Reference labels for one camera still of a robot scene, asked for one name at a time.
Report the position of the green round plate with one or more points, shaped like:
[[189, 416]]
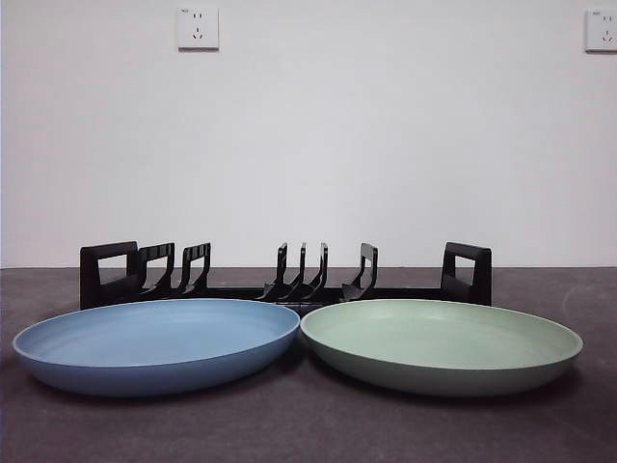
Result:
[[443, 347]]

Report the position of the white wall socket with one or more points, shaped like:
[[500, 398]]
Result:
[[602, 30], [198, 28]]

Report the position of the blue round plate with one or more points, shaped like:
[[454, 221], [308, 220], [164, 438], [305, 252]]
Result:
[[144, 347]]

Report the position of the black plastic plate rack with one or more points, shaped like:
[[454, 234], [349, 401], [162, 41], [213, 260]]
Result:
[[89, 280]]

